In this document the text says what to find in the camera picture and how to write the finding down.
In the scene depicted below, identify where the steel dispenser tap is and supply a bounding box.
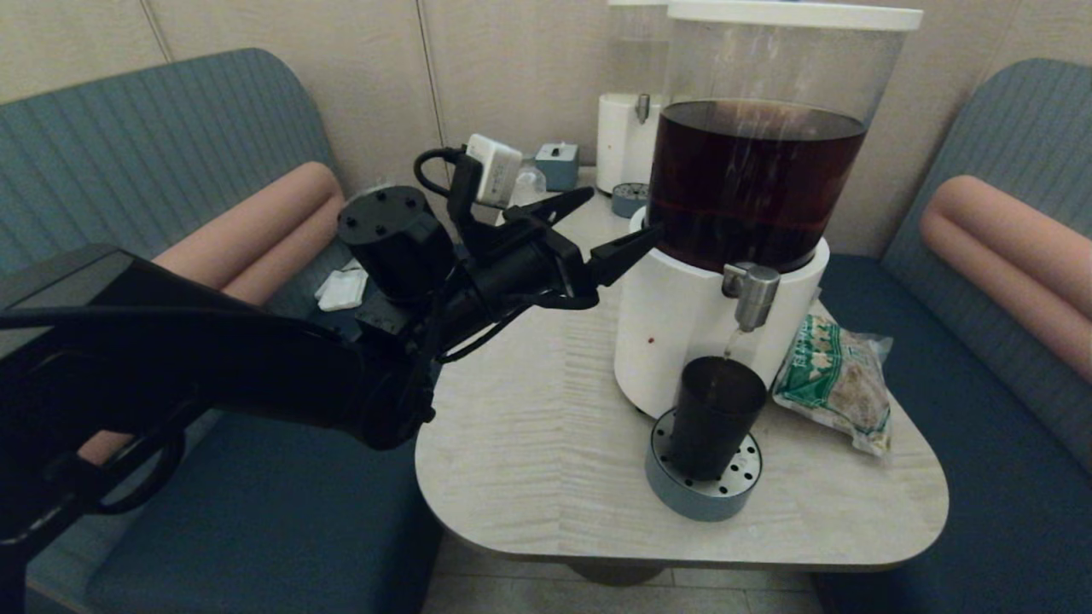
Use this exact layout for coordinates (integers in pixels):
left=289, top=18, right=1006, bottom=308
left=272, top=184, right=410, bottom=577
left=721, top=263, right=781, bottom=333

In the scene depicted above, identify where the black plastic cup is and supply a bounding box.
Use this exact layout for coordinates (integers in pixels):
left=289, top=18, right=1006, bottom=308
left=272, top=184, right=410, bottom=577
left=668, top=356, right=769, bottom=481

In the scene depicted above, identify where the blue-grey tissue box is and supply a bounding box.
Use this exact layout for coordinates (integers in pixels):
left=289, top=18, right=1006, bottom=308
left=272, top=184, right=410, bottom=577
left=535, top=142, right=580, bottom=193

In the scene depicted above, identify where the small blue-grey drip tray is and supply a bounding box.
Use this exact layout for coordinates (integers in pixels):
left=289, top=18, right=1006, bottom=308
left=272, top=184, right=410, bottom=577
left=611, top=182, right=649, bottom=219

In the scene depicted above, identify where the clear water dispenser white base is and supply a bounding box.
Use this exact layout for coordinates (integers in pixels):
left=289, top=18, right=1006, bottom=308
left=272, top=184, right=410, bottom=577
left=595, top=0, right=671, bottom=195

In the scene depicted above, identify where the large dark tea dispenser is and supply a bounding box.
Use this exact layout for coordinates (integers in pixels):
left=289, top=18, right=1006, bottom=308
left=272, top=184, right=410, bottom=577
left=614, top=0, right=924, bottom=419

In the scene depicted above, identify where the white napkin pack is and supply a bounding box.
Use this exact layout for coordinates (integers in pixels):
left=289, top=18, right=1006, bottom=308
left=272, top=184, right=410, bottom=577
left=315, top=266, right=369, bottom=313

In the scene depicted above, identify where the green grain snack bag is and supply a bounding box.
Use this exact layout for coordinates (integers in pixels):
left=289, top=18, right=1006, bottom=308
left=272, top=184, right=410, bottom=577
left=772, top=314, right=894, bottom=459

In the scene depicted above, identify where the blue-grey perforated drip tray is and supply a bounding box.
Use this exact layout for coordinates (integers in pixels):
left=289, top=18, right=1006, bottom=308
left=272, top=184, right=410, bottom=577
left=646, top=409, right=764, bottom=523

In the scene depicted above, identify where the pink bolster cushion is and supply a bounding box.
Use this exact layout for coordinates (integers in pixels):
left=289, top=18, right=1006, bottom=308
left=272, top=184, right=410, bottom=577
left=920, top=175, right=1092, bottom=385
left=77, top=162, right=346, bottom=466

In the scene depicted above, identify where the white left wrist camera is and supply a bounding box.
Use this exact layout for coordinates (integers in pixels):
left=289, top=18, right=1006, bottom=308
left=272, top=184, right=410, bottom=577
left=465, top=134, right=524, bottom=208

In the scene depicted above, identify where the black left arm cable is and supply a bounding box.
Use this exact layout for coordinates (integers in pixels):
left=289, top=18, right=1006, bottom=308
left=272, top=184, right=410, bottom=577
left=0, top=147, right=598, bottom=517

